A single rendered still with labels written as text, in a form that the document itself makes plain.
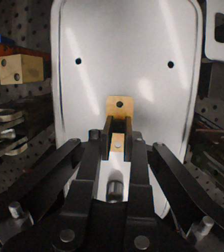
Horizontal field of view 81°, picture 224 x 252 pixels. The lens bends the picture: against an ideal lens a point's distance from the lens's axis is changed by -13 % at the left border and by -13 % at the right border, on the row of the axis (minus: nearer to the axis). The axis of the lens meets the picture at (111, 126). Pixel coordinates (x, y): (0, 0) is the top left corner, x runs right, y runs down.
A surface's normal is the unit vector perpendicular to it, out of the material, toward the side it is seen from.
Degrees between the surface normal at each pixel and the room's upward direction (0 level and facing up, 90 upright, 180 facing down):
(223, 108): 0
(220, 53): 0
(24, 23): 0
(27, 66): 90
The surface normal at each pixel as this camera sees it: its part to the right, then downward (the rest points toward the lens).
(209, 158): -0.99, 0.02
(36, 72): 1.00, 0.05
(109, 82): -0.07, 0.32
